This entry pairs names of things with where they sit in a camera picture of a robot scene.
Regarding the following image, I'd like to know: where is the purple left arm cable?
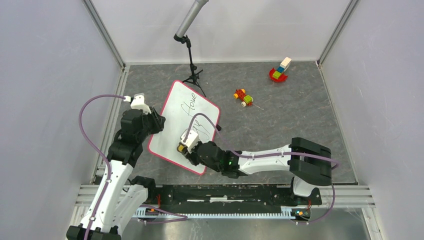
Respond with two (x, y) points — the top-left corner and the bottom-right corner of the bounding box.
(78, 94), (130, 240)

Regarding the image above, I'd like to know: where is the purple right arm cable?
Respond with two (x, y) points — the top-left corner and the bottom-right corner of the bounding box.
(183, 112), (341, 226)

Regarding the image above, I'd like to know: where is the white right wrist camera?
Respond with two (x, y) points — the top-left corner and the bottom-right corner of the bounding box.
(179, 129), (200, 153)

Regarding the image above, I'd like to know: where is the grey microphone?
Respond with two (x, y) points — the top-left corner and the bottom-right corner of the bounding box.
(174, 0), (209, 42)

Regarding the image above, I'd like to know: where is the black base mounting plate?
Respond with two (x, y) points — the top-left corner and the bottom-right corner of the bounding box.
(145, 184), (322, 214)

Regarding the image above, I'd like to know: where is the pink framed whiteboard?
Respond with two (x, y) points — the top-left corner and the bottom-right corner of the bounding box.
(147, 80), (221, 175)

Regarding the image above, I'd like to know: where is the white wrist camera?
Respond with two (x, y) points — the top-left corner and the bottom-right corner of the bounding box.
(179, 129), (200, 153)
(123, 93), (152, 115)

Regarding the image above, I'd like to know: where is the black tripod microphone stand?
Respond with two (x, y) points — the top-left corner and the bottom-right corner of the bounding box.
(173, 34), (207, 98)

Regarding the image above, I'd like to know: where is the red toy brick boat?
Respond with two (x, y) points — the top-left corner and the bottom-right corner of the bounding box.
(268, 57), (292, 83)

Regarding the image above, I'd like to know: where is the red toy brick car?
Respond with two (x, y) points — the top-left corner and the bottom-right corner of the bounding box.
(233, 88), (254, 107)

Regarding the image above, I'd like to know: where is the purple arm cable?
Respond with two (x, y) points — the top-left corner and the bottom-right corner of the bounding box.
(183, 112), (341, 226)
(78, 94), (130, 240)

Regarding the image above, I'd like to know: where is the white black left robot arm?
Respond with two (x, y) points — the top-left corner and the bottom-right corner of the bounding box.
(66, 107), (166, 240)

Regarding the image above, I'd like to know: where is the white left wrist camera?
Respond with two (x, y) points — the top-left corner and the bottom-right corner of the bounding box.
(123, 93), (152, 115)

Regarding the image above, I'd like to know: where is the white slotted cable duct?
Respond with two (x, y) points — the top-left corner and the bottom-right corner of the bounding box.
(132, 207), (311, 221)

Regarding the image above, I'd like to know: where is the yellow bone shaped eraser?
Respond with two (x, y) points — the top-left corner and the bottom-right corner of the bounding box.
(177, 144), (185, 153)

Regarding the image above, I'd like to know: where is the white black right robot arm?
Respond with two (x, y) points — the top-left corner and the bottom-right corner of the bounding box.
(177, 137), (340, 204)

